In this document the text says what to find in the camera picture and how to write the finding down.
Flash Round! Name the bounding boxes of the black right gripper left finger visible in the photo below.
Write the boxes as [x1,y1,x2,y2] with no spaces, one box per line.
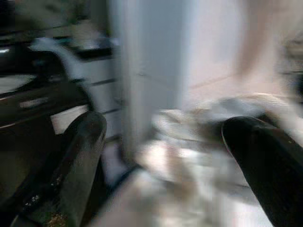
[9,111,107,227]

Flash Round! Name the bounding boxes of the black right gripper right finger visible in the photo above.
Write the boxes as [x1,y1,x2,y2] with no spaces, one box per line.
[221,116,303,227]

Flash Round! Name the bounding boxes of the pile of light clothes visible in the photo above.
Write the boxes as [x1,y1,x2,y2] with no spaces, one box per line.
[137,93,292,227]

